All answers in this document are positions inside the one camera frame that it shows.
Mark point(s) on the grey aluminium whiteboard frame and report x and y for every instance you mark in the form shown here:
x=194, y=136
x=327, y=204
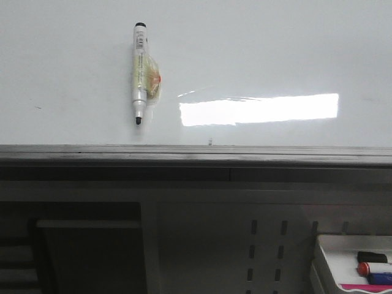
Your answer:
x=215, y=157

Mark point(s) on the dark cabinet box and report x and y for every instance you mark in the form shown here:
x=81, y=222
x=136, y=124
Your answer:
x=88, y=256

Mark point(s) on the blue marker in tray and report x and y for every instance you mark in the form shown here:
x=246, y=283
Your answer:
x=380, y=279

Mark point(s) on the white taped whiteboard marker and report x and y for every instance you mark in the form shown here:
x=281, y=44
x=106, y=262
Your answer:
x=146, y=77

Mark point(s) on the red capped marker in tray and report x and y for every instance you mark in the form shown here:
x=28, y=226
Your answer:
x=367, y=268

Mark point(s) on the pink sheet in tray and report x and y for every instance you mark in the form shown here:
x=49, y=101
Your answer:
x=366, y=287

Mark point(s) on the white perforated pegboard panel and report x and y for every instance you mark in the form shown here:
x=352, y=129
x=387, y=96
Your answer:
x=248, y=237

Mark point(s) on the white whiteboard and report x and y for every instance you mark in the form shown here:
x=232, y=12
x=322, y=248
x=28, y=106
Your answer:
x=252, y=73

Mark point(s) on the white plastic tray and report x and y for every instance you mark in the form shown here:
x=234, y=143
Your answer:
x=335, y=260

